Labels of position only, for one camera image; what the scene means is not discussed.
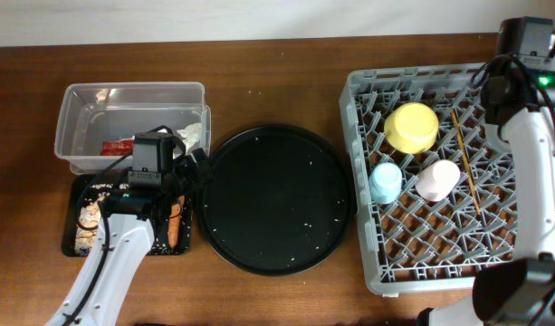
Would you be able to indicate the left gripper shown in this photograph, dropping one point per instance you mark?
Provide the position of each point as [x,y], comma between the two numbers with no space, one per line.
[207,173]

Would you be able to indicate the white tissue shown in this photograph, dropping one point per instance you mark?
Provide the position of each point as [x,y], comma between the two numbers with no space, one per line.
[190,135]

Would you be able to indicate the orange carrot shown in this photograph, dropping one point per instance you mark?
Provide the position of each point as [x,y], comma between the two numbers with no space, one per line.
[174,221]

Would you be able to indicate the red snack wrapper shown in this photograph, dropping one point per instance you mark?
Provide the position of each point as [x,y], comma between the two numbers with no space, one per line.
[117,147]

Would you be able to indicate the blue cup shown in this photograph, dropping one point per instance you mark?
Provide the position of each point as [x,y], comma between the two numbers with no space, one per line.
[385,183]

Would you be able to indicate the yellow bowl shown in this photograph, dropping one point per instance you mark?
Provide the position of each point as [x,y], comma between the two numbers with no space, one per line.
[412,128]

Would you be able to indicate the pink cup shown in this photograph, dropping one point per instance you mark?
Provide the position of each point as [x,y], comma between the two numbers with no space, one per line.
[437,181]

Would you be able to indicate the wooden chopstick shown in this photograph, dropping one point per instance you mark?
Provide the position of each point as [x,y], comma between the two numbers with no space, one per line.
[467,168]

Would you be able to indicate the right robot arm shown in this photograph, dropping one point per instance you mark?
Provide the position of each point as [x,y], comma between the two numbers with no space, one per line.
[518,96]

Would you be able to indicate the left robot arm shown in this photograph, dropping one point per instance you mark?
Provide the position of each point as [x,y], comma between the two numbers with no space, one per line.
[137,207]

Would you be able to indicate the grey dishwasher rack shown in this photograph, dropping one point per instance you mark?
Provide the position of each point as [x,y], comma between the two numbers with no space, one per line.
[412,244]

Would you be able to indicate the round black serving tray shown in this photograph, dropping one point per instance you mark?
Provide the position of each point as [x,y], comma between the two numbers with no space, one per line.
[281,202]

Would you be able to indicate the black rectangular tray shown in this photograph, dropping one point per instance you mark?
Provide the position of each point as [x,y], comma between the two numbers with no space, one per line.
[159,247]

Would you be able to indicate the clear plastic bin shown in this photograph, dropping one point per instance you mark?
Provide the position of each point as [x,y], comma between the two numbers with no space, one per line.
[92,113]

